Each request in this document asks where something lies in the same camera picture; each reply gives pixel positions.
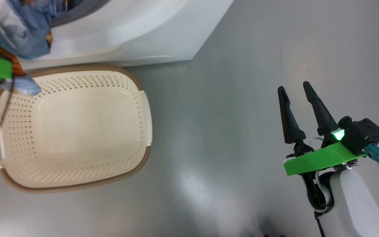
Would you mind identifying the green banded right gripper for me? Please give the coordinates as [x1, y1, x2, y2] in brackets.
[277, 81, 366, 211]

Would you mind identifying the blue cartoon print garment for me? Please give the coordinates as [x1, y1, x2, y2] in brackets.
[0, 0, 68, 96]

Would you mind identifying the grey rubber door gasket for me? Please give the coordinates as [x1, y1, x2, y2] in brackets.
[50, 0, 109, 27]

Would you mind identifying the cream perforated laundry basket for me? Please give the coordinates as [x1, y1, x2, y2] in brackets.
[0, 64, 153, 194]

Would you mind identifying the white front-load washing machine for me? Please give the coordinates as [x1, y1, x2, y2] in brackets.
[18, 0, 234, 70]

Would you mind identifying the thin black left gripper cable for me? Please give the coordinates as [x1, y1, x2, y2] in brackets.
[0, 78, 15, 139]

